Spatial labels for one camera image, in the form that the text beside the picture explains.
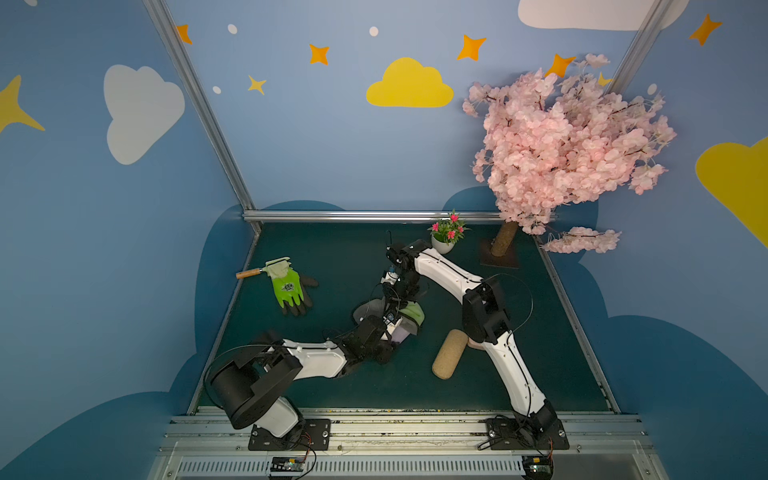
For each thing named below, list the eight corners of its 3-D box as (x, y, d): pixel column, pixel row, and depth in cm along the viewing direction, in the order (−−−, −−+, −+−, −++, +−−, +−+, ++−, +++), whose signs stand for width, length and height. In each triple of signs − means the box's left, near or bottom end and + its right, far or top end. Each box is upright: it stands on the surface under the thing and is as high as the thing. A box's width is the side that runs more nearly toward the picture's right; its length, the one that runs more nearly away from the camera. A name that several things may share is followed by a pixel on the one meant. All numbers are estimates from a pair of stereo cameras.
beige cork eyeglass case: (428, 371, 86) (429, 368, 84) (449, 328, 94) (451, 325, 93) (449, 383, 84) (450, 381, 82) (468, 338, 92) (470, 335, 90)
